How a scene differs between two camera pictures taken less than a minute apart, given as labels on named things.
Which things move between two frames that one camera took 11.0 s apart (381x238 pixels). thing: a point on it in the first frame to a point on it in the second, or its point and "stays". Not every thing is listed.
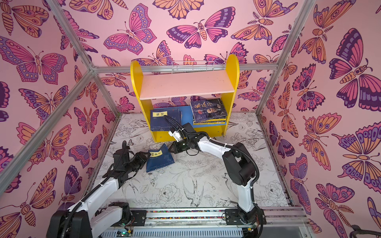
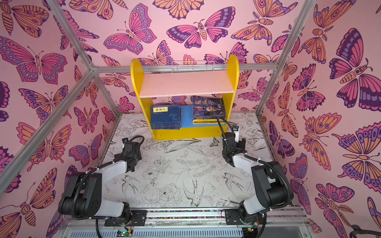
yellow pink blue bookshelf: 174,99 stays
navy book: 159,158 to 165,117
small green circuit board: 123,233 stays
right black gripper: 178,146 to 229,140
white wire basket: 181,66 stays
